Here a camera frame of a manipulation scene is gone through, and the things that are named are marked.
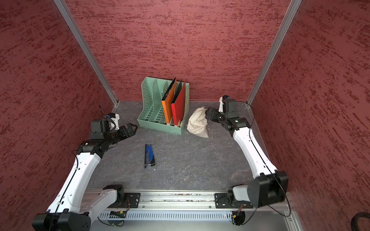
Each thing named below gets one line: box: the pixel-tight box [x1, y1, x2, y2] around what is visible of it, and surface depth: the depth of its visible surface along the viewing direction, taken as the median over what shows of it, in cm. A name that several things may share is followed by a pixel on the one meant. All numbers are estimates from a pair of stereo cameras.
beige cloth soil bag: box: [186, 105, 211, 139], surface depth 94 cm
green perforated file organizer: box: [136, 77, 190, 135], surface depth 104 cm
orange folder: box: [161, 77, 177, 125], surface depth 85 cm
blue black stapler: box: [144, 143, 156, 169], surface depth 89 cm
